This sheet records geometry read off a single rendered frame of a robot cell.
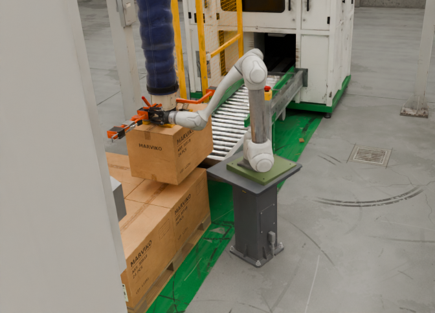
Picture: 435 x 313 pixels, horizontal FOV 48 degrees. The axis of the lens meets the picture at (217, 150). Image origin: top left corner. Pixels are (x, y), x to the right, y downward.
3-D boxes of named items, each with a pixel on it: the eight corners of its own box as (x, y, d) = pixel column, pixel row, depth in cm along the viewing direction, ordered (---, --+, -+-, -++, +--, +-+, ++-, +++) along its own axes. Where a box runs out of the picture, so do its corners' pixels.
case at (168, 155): (171, 143, 419) (166, 99, 401) (213, 150, 403) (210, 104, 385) (131, 176, 371) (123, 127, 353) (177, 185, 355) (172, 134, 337)
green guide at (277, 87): (292, 72, 590) (292, 65, 586) (300, 74, 586) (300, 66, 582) (243, 127, 462) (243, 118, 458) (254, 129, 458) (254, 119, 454)
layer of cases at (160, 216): (112, 189, 457) (105, 151, 438) (210, 209, 418) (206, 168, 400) (18, 273, 361) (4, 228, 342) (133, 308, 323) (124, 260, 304)
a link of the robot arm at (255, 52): (231, 61, 318) (235, 67, 306) (252, 41, 314) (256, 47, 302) (245, 74, 324) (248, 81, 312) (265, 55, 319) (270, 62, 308)
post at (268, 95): (266, 188, 469) (264, 89, 423) (272, 189, 467) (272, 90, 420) (263, 192, 464) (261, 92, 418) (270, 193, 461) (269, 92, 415)
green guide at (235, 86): (250, 69, 611) (250, 62, 607) (257, 70, 607) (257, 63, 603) (192, 121, 483) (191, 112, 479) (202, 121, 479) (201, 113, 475)
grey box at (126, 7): (132, 21, 474) (128, -11, 460) (137, 21, 472) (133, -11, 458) (121, 26, 458) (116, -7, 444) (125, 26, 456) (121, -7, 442)
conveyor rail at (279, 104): (298, 85, 594) (299, 70, 585) (303, 85, 592) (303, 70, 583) (223, 180, 409) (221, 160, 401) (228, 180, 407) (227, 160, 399)
